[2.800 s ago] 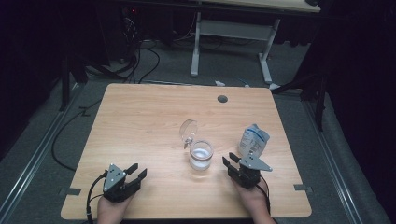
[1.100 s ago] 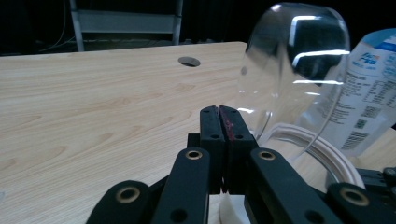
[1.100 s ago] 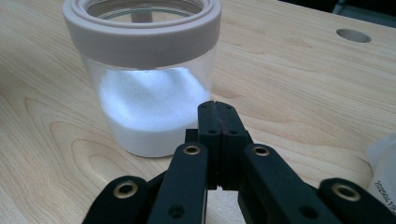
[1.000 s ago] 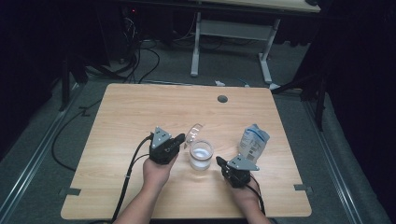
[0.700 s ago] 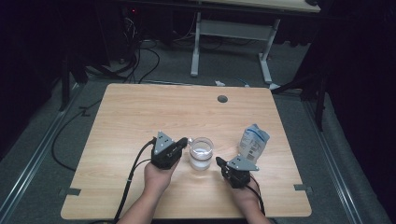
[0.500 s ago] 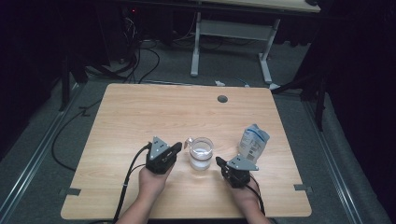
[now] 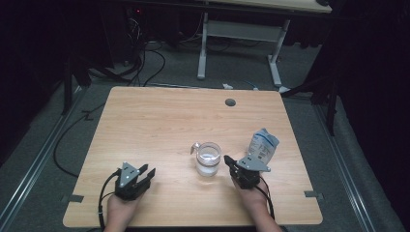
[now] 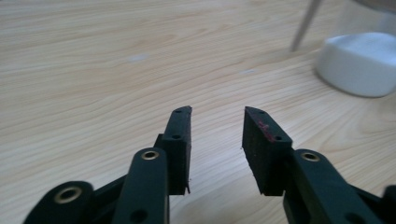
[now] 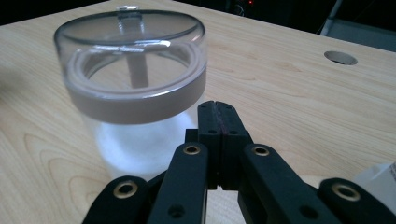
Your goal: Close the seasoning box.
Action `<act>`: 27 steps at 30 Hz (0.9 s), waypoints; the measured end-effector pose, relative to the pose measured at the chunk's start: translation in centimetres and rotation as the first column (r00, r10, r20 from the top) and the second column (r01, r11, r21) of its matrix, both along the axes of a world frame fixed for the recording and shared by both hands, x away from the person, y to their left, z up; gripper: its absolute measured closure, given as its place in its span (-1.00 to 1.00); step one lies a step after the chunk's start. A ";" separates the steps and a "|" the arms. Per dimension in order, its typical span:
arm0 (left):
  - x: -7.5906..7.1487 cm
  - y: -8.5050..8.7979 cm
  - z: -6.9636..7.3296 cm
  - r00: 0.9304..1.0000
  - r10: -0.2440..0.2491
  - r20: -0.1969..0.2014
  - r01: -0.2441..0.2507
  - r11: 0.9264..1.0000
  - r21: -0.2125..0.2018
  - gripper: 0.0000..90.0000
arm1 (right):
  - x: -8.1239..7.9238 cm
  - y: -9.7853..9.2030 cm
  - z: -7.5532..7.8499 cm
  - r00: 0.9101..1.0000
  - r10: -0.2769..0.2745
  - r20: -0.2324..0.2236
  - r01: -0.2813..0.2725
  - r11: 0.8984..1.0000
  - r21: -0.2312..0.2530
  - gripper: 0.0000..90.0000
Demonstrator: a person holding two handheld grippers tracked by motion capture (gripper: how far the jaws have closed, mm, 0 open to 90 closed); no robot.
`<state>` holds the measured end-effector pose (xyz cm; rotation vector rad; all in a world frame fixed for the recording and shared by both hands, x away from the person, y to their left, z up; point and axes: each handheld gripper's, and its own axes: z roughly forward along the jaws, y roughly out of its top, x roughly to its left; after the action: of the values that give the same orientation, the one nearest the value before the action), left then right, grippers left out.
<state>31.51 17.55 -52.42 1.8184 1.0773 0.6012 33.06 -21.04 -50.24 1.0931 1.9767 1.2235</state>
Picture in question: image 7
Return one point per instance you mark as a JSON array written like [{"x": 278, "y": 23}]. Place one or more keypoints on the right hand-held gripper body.
[{"x": 253, "y": 164}]

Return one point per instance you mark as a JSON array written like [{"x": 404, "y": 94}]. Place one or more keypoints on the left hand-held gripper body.
[{"x": 128, "y": 175}]

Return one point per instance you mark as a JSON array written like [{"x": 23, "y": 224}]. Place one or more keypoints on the white and blue milk carton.
[{"x": 262, "y": 146}]

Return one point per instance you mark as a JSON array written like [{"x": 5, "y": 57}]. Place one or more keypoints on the person's left hand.
[{"x": 121, "y": 212}]

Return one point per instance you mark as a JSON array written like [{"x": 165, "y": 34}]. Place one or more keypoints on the person's right hand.
[{"x": 254, "y": 203}]

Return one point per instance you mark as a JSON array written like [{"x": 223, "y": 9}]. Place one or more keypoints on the grey tape strip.
[
  {"x": 74, "y": 198},
  {"x": 312, "y": 194}
]

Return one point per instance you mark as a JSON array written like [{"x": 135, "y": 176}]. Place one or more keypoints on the white plug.
[{"x": 227, "y": 86}]

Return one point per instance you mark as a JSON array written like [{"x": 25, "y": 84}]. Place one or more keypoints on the black metal stand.
[
  {"x": 332, "y": 109},
  {"x": 67, "y": 87}
]

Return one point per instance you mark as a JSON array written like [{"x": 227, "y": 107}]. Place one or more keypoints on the light wooden desk top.
[{"x": 274, "y": 5}]

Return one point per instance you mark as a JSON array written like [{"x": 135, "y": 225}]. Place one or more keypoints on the aluminium floor rail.
[
  {"x": 345, "y": 167},
  {"x": 38, "y": 161}
]

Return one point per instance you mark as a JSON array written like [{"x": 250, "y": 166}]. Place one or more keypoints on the white metal desk frame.
[{"x": 240, "y": 31}]

